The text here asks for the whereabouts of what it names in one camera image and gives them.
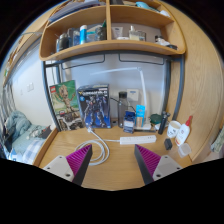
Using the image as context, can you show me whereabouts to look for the small blue and white box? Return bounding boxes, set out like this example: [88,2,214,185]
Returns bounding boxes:
[122,110,137,134]

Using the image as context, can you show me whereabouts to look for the white power strip cable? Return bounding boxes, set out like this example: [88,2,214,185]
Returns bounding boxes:
[74,128,122,167]

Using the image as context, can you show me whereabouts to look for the green round container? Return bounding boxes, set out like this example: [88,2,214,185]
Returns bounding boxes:
[149,113,163,126]

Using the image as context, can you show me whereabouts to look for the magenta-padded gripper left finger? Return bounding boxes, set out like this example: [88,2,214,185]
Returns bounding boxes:
[42,143,94,187]

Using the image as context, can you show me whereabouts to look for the wooden shelf unit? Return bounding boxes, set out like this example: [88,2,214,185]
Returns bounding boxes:
[38,0,187,63]

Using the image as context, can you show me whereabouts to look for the white desk lamp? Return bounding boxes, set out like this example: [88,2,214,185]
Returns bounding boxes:
[89,66,153,131]

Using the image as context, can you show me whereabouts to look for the white power strip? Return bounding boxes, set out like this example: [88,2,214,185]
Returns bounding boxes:
[119,134,158,146]

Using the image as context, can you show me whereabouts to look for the black electric shaver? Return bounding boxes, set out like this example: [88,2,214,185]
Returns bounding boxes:
[157,110,171,136]

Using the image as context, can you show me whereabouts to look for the small clear plastic container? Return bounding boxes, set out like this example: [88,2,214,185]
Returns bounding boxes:
[177,142,193,159]

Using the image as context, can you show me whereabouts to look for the clear bottle with black cap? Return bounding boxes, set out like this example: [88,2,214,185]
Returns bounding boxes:
[117,90,129,129]

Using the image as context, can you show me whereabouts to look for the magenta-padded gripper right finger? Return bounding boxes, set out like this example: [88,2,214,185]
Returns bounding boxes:
[133,143,184,186]

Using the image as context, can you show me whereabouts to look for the white wall device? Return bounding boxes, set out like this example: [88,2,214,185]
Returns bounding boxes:
[126,88,140,101]

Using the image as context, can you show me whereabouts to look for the grey metal desk frame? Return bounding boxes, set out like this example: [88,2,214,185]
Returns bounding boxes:
[41,53,186,134]

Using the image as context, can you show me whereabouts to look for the white bottle with red pump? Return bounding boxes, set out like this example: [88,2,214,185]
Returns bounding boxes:
[174,114,194,147]

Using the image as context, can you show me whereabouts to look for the white wall switch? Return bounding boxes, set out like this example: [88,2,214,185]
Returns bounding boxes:
[25,82,35,94]

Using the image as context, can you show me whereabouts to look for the bed with bedding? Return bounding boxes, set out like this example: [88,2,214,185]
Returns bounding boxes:
[0,109,53,164]

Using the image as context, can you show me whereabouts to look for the green figure building set box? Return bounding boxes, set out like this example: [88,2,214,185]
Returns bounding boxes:
[49,79,84,132]

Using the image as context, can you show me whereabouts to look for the black ruler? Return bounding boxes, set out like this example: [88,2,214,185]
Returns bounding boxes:
[133,129,157,134]

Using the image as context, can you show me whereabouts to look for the blue robot model kit box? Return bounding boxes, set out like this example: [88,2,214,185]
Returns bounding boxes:
[76,83,112,130]

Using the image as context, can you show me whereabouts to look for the tall light blue box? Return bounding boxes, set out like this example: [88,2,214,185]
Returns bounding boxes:
[134,104,147,129]

